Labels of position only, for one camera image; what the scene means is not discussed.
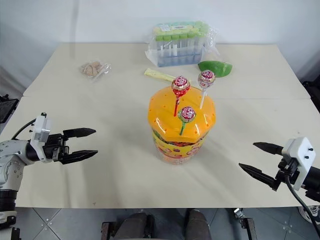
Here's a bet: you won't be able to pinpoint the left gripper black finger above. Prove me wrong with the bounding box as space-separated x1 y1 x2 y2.
62 127 97 140
60 149 99 165

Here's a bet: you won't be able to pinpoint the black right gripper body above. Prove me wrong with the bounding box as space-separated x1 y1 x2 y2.
270 156 301 193

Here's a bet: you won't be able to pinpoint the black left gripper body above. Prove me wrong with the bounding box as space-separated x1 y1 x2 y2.
42 129 72 164

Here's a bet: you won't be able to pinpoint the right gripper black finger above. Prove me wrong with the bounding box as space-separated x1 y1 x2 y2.
238 162 278 187
252 141 285 157

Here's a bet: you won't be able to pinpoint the green stick lollipop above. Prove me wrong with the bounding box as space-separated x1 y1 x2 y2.
176 105 197 136

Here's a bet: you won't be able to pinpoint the yellow lollipop display tub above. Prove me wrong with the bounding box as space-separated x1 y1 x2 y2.
147 84 218 166

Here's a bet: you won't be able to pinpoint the white stick lollipop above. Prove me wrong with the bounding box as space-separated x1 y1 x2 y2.
197 69 217 111

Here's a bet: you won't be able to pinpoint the red stick lollipop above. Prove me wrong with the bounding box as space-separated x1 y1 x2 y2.
170 75 192 118

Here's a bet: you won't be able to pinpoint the white sneaker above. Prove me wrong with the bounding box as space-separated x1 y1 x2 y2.
298 204 320 224

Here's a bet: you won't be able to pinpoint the black case beside table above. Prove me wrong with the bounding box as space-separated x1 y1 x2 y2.
0 94 20 125

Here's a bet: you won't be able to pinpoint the clear bag of brown pieces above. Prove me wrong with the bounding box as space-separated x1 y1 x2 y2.
79 60 113 82

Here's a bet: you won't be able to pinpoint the black bag beside table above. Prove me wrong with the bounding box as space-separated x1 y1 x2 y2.
300 80 320 106

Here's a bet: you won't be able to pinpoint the dark rounded shape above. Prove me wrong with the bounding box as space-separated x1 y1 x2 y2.
116 212 155 240
186 209 210 240

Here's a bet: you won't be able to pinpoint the black block on floor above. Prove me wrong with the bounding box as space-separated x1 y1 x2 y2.
10 226 22 240

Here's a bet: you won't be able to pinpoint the green leaf-shaped plastic piece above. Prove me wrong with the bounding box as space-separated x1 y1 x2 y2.
197 60 234 79

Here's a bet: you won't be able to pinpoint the yellow stick packet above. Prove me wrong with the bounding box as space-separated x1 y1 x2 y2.
143 68 177 83

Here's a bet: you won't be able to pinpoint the bagged green-capped test tubes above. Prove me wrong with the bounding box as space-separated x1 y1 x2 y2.
144 20 221 69

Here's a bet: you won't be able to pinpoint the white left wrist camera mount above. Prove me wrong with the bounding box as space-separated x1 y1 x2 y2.
31 112 53 149

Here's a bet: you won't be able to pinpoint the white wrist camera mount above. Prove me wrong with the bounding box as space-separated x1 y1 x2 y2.
280 136 314 192
31 112 53 149

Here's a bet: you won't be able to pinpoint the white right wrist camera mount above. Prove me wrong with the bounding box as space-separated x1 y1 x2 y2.
280 136 314 192

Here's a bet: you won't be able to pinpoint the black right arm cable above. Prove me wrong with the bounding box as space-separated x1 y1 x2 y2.
284 171 320 234

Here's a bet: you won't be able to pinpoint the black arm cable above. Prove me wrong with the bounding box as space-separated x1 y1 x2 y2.
11 118 37 141
284 171 320 234

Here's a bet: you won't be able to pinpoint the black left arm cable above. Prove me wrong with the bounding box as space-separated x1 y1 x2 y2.
11 118 37 141

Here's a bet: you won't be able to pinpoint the metal table bracket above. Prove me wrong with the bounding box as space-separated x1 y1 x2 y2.
100 220 119 240
233 207 256 240

